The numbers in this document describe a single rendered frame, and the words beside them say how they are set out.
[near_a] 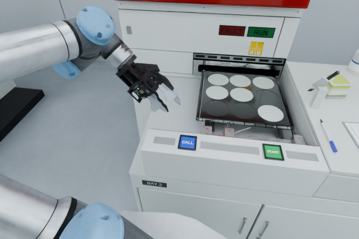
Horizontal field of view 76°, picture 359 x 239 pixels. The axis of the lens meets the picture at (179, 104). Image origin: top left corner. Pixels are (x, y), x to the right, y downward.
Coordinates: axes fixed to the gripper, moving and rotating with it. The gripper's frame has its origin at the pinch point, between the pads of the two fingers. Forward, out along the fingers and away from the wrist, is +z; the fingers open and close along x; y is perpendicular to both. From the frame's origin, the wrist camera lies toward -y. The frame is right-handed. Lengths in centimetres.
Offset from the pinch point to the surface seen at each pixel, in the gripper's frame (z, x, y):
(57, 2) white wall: -112, -143, -185
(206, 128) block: 16.9, 0.4, -4.4
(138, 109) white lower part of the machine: 8, -56, -49
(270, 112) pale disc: 33.1, 18.0, -19.7
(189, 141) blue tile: 10.7, 0.5, 8.4
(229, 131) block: 22.8, 6.7, -4.6
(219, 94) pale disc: 18.4, 3.3, -27.0
